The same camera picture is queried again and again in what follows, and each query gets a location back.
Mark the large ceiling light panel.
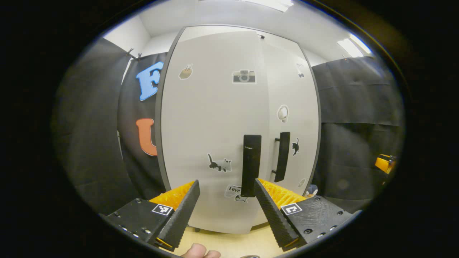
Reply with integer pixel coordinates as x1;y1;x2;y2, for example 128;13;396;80
237;0;294;13

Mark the black backdrop cloth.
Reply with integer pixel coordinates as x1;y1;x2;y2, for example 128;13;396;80
52;38;406;215

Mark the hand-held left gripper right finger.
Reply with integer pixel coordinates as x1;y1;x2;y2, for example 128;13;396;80
254;178;362;251

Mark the white and grey cabinet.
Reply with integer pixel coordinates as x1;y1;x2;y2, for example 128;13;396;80
155;24;322;235

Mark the white cabinet door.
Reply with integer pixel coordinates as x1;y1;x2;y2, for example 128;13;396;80
257;34;320;226
161;30;270;235

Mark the white cabinet drawer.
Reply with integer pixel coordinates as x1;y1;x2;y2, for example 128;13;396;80
178;24;303;45

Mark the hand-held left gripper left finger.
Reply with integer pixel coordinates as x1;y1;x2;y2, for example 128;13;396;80
99;180;200;251

